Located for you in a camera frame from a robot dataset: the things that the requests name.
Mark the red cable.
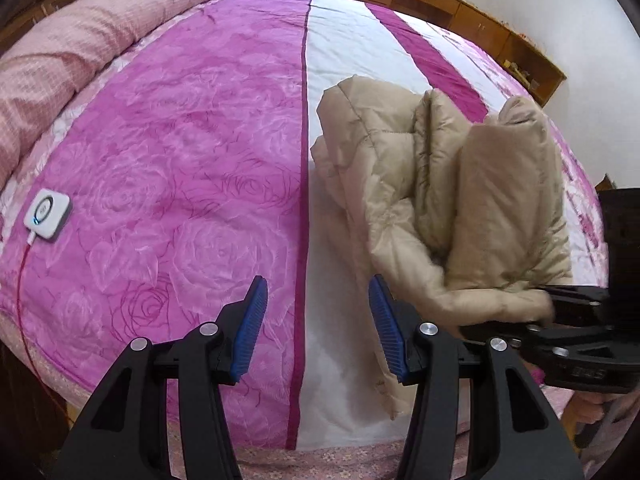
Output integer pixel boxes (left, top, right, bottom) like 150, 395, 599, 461
15, 232, 76, 418

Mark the beige puffer jacket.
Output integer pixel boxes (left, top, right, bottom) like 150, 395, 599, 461
310, 74, 573, 421

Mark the pink floral bedspread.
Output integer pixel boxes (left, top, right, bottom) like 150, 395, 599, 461
0, 0, 608, 480

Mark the person's right hand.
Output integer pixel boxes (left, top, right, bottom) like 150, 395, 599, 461
562, 391, 608, 426

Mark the rolled pink checked quilt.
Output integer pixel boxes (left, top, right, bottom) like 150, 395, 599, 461
0, 0, 244, 191

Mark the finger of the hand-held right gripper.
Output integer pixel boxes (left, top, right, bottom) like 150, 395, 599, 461
537, 285, 616, 328
457, 322, 616, 356

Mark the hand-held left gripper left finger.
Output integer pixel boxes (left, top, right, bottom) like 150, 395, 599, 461
57, 275, 269, 480

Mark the white square controller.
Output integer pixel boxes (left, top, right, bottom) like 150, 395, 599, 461
24, 188, 73, 245

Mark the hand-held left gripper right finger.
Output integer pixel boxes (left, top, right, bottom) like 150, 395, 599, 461
368, 274, 586, 480

